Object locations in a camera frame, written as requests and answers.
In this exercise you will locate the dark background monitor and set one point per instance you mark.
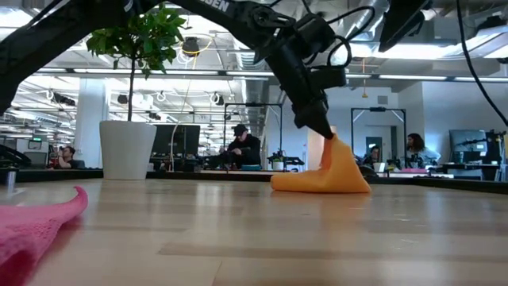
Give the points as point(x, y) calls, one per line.
point(178, 139)

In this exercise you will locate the black background frame rig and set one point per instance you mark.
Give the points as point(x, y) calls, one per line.
point(377, 109)
point(254, 104)

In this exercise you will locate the black background stand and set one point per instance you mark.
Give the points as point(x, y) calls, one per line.
point(496, 151)

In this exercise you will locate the orange microfiber towel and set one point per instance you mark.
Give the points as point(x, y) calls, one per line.
point(337, 175)

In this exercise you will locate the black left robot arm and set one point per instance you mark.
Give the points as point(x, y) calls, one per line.
point(39, 39)

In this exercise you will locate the green leafy plant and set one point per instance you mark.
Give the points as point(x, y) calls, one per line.
point(147, 35)

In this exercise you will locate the pink microfiber towel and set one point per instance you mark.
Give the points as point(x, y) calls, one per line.
point(28, 234)

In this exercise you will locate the white plant pot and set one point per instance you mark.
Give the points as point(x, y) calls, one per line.
point(127, 147)

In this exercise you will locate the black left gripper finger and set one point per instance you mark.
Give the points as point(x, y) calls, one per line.
point(311, 121)
point(326, 115)

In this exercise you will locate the black ceiling device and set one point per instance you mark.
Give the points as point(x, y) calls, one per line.
point(191, 45)

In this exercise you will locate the grey background monitor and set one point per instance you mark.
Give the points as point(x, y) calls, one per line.
point(468, 143)

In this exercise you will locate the white building pillar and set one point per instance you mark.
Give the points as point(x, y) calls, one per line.
point(89, 119)

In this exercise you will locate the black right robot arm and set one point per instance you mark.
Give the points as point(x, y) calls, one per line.
point(401, 20)

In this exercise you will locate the small white background pot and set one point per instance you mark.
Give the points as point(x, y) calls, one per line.
point(278, 165)

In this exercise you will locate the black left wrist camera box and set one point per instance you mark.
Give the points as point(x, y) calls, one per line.
point(331, 77)

